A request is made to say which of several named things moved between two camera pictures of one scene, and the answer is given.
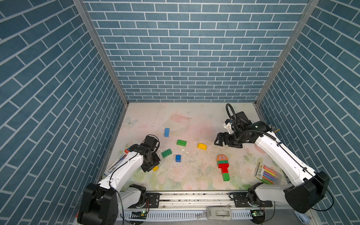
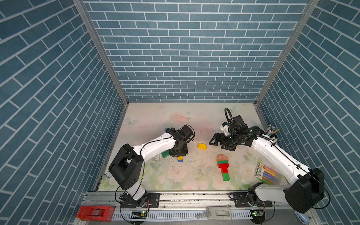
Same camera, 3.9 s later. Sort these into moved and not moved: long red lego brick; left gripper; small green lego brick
Moved: left gripper
Not moved: small green lego brick; long red lego brick
